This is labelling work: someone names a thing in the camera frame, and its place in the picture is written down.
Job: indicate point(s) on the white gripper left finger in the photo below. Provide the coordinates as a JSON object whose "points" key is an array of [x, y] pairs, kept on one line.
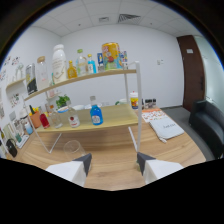
{"points": [[71, 170]]}

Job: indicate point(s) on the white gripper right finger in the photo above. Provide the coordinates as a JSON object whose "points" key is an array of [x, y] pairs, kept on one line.
{"points": [[158, 169]]}

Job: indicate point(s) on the clear bottle with white cap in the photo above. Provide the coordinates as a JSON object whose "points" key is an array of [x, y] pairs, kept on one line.
{"points": [[73, 119]]}

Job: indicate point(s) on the white pouch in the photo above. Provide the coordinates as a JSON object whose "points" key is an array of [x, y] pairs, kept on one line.
{"points": [[166, 128]]}

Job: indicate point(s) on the clear bottle with orange cap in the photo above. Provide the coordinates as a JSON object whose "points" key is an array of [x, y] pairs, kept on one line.
{"points": [[55, 120]]}

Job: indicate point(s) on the orange patterned book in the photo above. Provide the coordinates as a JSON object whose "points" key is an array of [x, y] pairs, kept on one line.
{"points": [[154, 115]]}

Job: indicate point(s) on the white tray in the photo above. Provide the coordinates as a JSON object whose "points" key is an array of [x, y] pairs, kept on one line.
{"points": [[22, 141]]}

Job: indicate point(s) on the two-tier wooden shelf rack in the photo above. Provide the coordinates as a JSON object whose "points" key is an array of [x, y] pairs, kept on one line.
{"points": [[100, 119]]}

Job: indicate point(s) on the light blue small bottle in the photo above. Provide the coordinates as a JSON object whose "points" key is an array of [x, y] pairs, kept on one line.
{"points": [[29, 129]]}

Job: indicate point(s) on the blue liquid bottle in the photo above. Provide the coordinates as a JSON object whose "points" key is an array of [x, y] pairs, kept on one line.
{"points": [[96, 116]]}

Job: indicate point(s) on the orange pot with utensils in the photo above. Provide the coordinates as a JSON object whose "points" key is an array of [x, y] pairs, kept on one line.
{"points": [[35, 119]]}

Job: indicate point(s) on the black bag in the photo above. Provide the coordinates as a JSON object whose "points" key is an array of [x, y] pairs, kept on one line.
{"points": [[11, 148]]}

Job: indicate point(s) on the black chair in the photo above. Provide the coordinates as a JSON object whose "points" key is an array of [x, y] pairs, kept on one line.
{"points": [[208, 126]]}

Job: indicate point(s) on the dark spice jars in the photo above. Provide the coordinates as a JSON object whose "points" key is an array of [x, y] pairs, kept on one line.
{"points": [[150, 103]]}

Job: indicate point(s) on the green potted plant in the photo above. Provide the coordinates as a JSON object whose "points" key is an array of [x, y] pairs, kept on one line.
{"points": [[62, 100]]}

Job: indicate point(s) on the white kettle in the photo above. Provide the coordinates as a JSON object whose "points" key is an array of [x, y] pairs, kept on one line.
{"points": [[23, 116]]}

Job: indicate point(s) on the yellow liquid bottle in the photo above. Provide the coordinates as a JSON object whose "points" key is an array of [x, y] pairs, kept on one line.
{"points": [[72, 71]]}

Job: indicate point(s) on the clear jar with cork lid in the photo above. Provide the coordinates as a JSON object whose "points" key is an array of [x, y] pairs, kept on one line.
{"points": [[42, 73]]}

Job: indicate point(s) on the brown door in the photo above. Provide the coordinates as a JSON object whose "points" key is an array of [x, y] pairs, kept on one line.
{"points": [[191, 73]]}

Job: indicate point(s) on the green-capped clear bottle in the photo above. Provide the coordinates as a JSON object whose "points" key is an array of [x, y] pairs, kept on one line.
{"points": [[81, 65]]}

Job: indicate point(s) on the large white plastic bottle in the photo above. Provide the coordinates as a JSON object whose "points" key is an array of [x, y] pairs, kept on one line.
{"points": [[59, 65]]}

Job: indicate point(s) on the plant in white vase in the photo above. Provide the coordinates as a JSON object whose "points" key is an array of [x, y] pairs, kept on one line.
{"points": [[20, 70]]}

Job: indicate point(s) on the ceiling air vent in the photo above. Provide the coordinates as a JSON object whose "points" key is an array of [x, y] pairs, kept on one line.
{"points": [[128, 18]]}

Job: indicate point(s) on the blue and red wall poster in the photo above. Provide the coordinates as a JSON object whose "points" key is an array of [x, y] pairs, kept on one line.
{"points": [[124, 57]]}

